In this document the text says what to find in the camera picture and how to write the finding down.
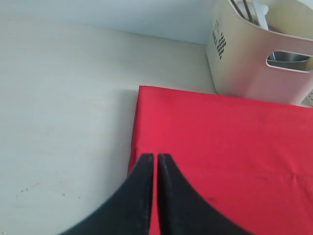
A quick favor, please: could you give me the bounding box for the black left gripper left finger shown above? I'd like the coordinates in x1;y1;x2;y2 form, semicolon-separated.
62;153;154;235

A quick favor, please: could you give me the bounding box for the cream plastic bin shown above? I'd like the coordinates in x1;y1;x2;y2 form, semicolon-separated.
206;0;313;104

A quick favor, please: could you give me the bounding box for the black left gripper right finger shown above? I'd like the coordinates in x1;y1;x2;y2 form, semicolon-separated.
157;154;249;235

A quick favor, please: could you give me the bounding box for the white perforated plastic basket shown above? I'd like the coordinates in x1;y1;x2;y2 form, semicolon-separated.
302;90;313;107

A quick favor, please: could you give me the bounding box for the dark wooden chopstick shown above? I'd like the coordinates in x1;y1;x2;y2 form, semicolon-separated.
243;0;254;23
230;0;246;19

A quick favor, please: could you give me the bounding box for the silver table knife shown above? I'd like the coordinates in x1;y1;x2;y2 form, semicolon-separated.
252;0;268;30

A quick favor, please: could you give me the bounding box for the red tablecloth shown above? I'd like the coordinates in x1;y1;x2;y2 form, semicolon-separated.
129;86;313;235

